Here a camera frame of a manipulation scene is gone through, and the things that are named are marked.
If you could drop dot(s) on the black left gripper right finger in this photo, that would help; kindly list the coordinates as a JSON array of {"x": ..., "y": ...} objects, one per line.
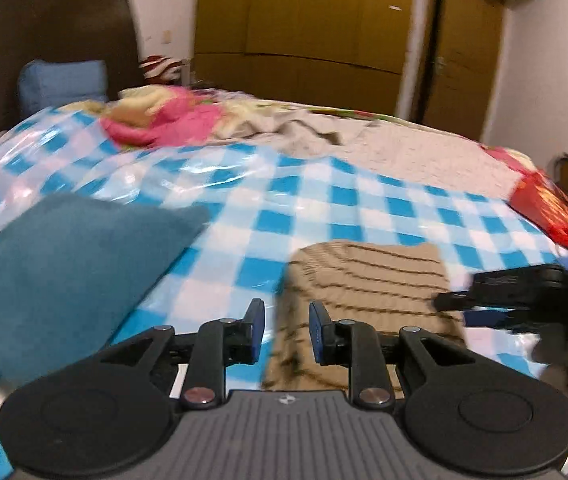
[{"x": 366, "y": 354}]

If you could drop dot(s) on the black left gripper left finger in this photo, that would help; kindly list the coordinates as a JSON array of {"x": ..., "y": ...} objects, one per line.
[{"x": 157, "y": 354}]

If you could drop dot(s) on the beige striped knit sweater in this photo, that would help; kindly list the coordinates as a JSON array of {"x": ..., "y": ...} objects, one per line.
[{"x": 386, "y": 286}]

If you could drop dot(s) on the red printed tote bag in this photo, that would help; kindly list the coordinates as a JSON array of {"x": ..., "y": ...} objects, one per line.
[{"x": 537, "y": 199}]

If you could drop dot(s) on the teal folded sweater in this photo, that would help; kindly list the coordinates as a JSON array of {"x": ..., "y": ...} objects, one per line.
[{"x": 72, "y": 269}]

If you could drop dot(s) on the white floral bed sheet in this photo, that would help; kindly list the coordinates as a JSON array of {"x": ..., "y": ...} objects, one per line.
[{"x": 396, "y": 148}]

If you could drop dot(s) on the beige crumpled garment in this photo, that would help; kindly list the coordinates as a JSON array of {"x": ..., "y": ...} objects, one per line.
[{"x": 293, "y": 131}]

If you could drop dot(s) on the pink floral quilt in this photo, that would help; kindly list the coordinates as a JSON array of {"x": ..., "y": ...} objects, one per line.
[{"x": 153, "y": 116}]

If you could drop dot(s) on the brown wooden door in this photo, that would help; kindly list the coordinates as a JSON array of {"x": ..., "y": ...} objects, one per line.
[{"x": 458, "y": 67}]

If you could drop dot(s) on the red white striped cloth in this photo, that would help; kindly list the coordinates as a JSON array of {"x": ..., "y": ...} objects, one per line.
[{"x": 161, "y": 69}]

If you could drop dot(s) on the brown wooden wardrobe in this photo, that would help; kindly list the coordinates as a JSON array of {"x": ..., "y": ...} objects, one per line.
[{"x": 340, "y": 53}]

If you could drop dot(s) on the blue pillow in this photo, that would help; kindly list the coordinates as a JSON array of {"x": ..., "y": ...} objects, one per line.
[{"x": 42, "y": 84}]

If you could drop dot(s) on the dark wooden headboard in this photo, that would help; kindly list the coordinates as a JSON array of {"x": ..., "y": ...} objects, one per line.
[{"x": 65, "y": 31}]

